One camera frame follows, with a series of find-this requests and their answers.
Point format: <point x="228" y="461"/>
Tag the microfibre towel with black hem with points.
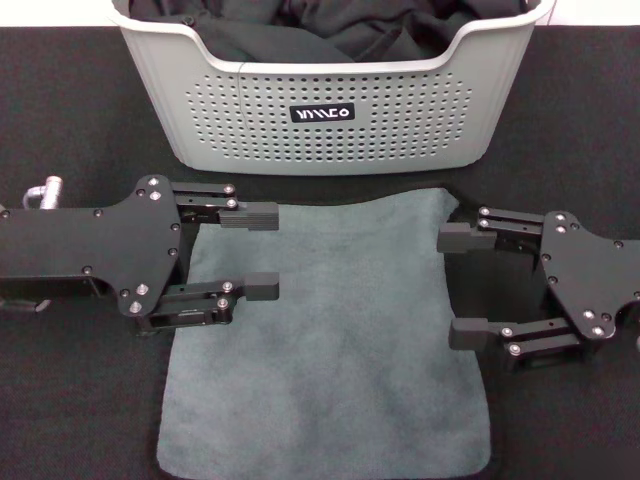
<point x="325" y="350"/>

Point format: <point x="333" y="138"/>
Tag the grey perforated plastic storage box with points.
<point x="400" y="140"/>

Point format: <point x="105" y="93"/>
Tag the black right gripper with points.
<point x="590" y="280"/>

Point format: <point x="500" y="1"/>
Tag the black tablecloth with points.
<point x="75" y="400"/>

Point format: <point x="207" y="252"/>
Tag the crumpled black cloth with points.
<point x="325" y="30"/>

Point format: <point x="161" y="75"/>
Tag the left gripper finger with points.
<point x="260" y="287"/>

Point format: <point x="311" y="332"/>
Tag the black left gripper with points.
<point x="100" y="250"/>

